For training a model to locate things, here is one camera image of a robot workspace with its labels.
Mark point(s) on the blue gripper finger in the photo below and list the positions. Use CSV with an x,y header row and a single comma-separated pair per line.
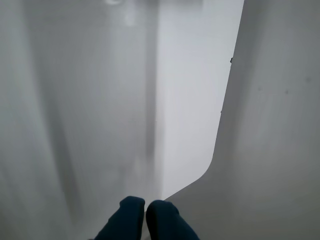
x,y
125,220
167,222

